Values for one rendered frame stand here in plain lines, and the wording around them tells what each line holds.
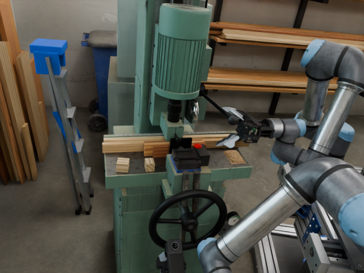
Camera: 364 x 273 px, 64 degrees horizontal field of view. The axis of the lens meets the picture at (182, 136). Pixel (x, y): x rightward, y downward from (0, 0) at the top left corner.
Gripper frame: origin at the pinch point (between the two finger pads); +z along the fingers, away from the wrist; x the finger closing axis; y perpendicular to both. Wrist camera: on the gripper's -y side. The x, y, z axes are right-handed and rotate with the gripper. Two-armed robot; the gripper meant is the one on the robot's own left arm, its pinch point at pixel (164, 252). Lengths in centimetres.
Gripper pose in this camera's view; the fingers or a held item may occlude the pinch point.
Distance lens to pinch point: 107.4
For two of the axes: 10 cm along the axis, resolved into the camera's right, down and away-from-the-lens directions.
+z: -2.8, -0.1, 9.6
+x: 9.6, 0.3, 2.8
